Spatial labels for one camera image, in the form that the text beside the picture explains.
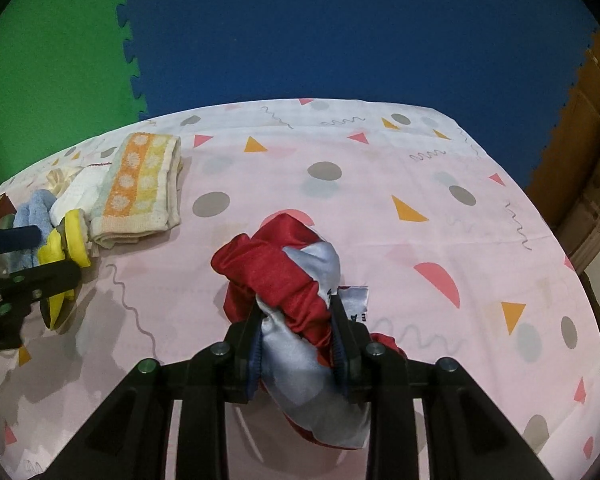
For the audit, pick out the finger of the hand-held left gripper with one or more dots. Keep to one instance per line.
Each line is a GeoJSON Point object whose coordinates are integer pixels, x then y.
{"type": "Point", "coordinates": [15, 237]}
{"type": "Point", "coordinates": [40, 280]}

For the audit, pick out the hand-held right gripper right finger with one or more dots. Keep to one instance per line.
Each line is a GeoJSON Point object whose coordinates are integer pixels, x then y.
{"type": "Point", "coordinates": [347, 360]}

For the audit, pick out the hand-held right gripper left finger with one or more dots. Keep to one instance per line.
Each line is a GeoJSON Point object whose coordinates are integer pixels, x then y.
{"type": "Point", "coordinates": [242, 365]}

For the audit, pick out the light blue towel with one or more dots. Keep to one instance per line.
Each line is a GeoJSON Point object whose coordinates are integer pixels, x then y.
{"type": "Point", "coordinates": [35, 210]}

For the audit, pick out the cream satin scrunchie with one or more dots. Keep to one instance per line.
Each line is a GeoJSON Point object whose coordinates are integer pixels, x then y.
{"type": "Point", "coordinates": [60, 177]}

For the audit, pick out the white cloth with red band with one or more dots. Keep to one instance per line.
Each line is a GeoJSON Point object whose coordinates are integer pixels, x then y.
{"type": "Point", "coordinates": [80, 190]}

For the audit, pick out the red and grey satin bonnet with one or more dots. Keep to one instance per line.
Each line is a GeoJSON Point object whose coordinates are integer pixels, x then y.
{"type": "Point", "coordinates": [280, 270]}

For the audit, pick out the orange yellow striped towel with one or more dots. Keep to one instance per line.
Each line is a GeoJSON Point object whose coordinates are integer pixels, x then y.
{"type": "Point", "coordinates": [135, 185]}

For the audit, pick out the pink patterned tablecloth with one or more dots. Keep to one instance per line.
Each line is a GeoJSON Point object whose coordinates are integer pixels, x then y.
{"type": "Point", "coordinates": [380, 185]}

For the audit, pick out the green foam mat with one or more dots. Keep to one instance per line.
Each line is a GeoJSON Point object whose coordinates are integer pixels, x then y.
{"type": "Point", "coordinates": [55, 60]}

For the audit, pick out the brown foam mat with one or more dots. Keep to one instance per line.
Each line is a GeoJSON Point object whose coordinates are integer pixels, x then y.
{"type": "Point", "coordinates": [570, 125]}

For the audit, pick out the blue foam mat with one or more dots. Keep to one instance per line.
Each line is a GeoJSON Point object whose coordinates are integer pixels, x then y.
{"type": "Point", "coordinates": [355, 35]}

